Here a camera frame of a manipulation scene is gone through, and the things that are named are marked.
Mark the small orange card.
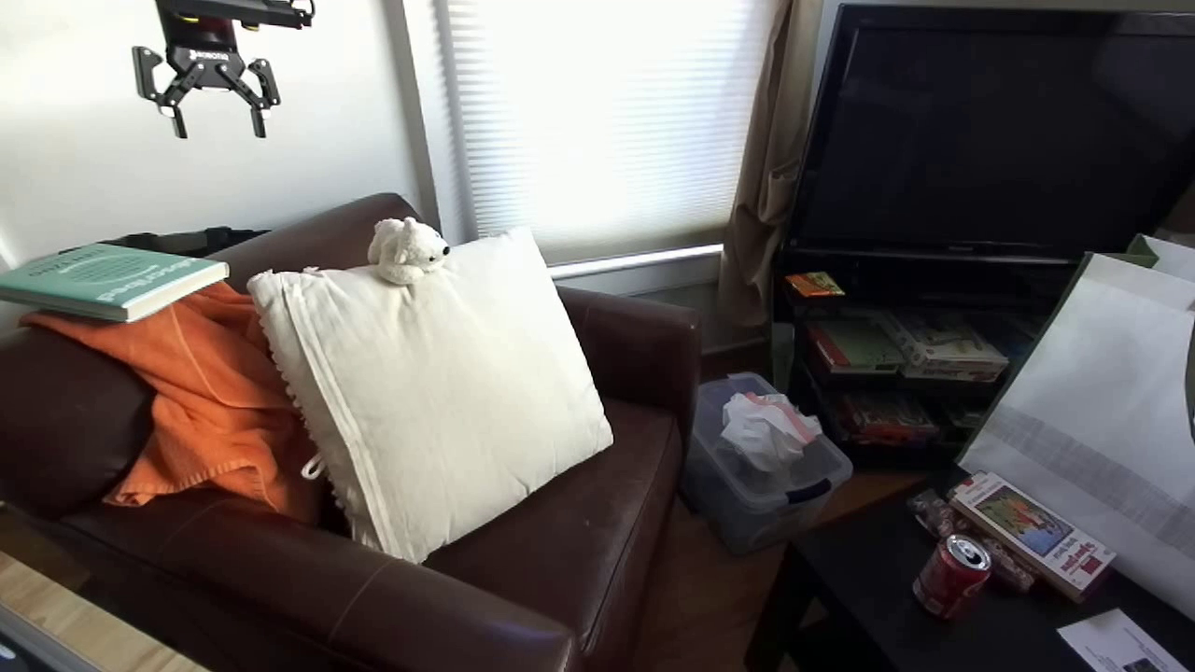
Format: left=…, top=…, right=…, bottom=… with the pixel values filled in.
left=785, top=268, right=851, bottom=301

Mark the white window blind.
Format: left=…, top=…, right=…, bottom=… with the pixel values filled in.
left=427, top=0, right=785, bottom=273

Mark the cream square pillow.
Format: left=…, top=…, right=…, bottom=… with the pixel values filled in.
left=241, top=223, right=621, bottom=566

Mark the white plush toy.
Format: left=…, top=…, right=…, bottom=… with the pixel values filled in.
left=361, top=212, right=456, bottom=288

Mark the flat colourful printed box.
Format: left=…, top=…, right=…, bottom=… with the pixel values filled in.
left=950, top=472, right=1119, bottom=605

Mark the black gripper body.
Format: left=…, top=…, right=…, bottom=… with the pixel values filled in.
left=173, top=41, right=254, bottom=92

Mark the beige curtain beside television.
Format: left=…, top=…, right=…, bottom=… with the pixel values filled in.
left=721, top=0, right=834, bottom=335

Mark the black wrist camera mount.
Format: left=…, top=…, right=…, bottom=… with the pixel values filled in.
left=154, top=0, right=319, bottom=52

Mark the black coffee table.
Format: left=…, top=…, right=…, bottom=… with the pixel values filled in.
left=744, top=478, right=1195, bottom=672

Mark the black television stand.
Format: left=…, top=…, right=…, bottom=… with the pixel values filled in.
left=763, top=245, right=1090, bottom=478

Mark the clear plastic storage bin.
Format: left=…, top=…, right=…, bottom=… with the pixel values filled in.
left=677, top=369, right=858, bottom=555

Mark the teal Subscribed hardcover book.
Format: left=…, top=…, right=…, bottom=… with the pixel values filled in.
left=0, top=238, right=234, bottom=329

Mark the pale flat book stack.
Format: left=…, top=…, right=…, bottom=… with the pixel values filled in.
left=869, top=306, right=1012, bottom=388

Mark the red soda can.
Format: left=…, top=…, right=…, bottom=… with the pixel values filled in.
left=911, top=532, right=996, bottom=624

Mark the green and red book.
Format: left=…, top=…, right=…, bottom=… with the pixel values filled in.
left=804, top=315, right=911, bottom=380

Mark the crumpled white tissue paper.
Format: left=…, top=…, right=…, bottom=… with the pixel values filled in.
left=717, top=388, right=827, bottom=478

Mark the white paper sheet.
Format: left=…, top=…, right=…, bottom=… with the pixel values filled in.
left=1054, top=605, right=1195, bottom=672

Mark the orange fleece blanket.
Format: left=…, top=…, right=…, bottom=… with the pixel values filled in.
left=21, top=281, right=332, bottom=527

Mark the black flat screen television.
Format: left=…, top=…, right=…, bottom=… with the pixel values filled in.
left=789, top=0, right=1195, bottom=273

